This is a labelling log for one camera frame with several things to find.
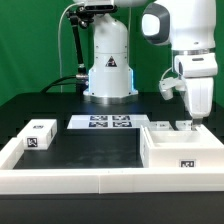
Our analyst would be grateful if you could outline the white cabinet top block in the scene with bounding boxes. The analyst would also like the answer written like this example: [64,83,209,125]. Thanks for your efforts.
[17,119,57,150]

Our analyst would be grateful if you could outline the white cabinet door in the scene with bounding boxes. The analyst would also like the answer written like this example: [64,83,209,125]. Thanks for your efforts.
[149,121,172,131]
[175,120,192,131]

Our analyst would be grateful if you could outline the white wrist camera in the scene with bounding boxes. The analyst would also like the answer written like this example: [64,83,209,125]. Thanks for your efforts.
[159,77,183,100]

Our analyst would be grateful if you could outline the black cables at base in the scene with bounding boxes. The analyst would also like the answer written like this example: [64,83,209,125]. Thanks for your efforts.
[40,75,90,94]

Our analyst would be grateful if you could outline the white cable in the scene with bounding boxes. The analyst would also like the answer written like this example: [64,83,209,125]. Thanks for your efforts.
[57,2,84,94]

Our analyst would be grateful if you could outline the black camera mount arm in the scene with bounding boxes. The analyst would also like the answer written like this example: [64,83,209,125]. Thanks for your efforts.
[65,4,118,81]

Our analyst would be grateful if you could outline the white U-shaped obstacle fence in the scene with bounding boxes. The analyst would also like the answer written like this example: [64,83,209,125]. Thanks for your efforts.
[0,138,224,195]

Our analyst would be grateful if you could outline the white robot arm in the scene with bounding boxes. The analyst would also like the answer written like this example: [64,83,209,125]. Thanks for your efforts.
[73,0,218,126]

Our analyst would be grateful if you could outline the white cabinet body box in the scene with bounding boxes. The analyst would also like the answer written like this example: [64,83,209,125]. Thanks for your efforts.
[140,126,224,168]

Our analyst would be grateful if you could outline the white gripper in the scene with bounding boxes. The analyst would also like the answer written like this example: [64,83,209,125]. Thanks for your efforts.
[174,53,218,130]

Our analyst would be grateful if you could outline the white base marker plate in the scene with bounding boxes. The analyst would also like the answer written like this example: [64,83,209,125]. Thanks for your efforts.
[67,114,150,129]

